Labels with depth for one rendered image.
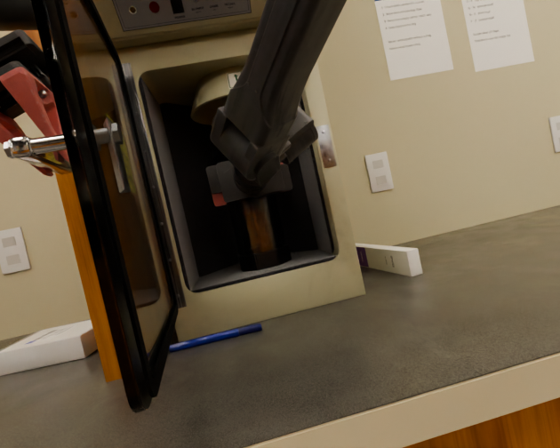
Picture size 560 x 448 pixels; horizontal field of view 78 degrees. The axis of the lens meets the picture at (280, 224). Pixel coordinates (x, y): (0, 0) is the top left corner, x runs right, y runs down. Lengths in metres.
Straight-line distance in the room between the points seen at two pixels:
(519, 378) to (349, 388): 0.14
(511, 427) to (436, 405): 0.11
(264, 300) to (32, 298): 0.73
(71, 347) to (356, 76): 0.97
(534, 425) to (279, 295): 0.35
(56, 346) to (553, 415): 0.68
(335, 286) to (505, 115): 0.92
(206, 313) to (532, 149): 1.14
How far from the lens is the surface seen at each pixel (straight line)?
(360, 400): 0.33
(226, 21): 0.62
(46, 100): 0.41
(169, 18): 0.61
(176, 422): 0.38
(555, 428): 0.47
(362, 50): 1.18
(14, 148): 0.33
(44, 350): 0.73
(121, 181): 0.30
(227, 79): 0.64
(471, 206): 1.23
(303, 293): 0.59
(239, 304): 0.58
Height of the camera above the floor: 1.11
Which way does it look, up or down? 2 degrees down
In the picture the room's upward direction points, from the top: 12 degrees counter-clockwise
